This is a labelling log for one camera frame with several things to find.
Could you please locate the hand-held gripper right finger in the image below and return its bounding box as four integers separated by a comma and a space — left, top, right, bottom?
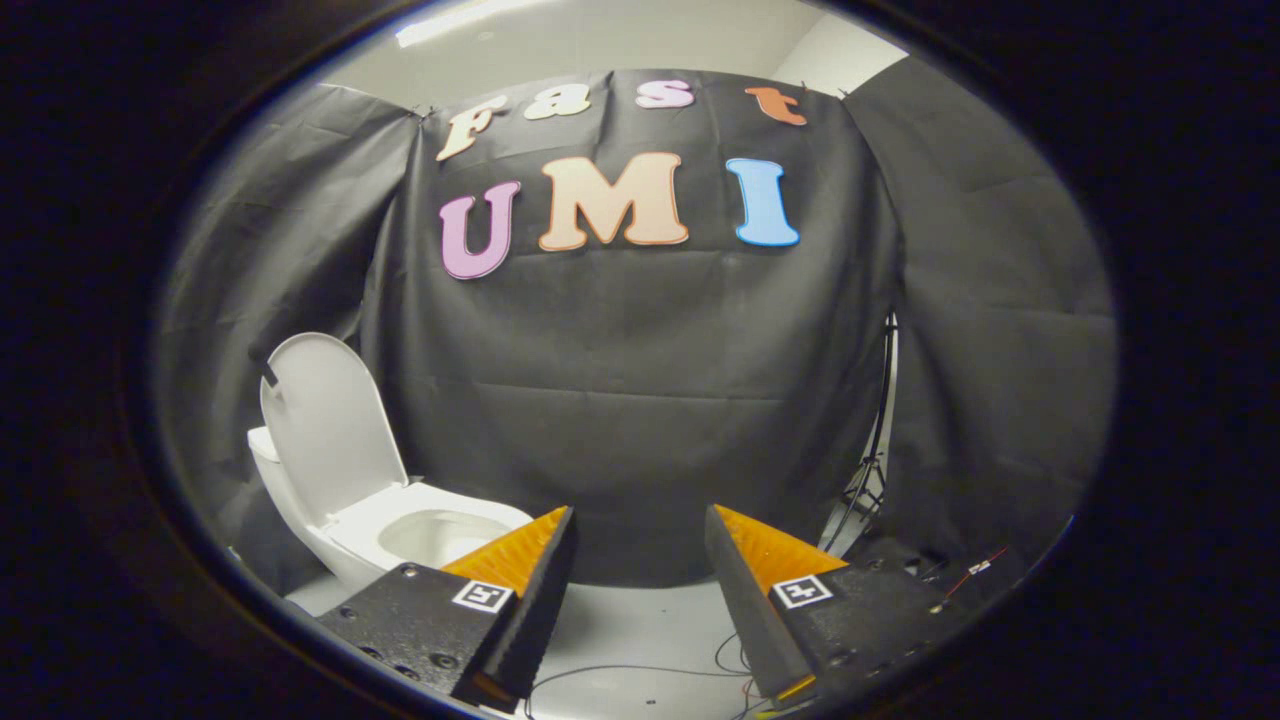
704, 503, 967, 707

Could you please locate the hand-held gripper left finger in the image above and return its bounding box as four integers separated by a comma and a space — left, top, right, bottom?
318, 505, 578, 713

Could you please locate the white toilet lid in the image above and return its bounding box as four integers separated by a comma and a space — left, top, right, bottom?
259, 332, 410, 527

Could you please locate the white toilet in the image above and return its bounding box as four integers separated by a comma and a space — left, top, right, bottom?
246, 425, 535, 593

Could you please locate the black tripod stand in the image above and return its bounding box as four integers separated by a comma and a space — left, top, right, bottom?
820, 310, 900, 557

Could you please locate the black backdrop cloth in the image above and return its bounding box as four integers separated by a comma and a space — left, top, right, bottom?
160, 55, 1117, 591

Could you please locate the black floor cable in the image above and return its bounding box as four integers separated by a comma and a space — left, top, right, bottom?
524, 630, 763, 720

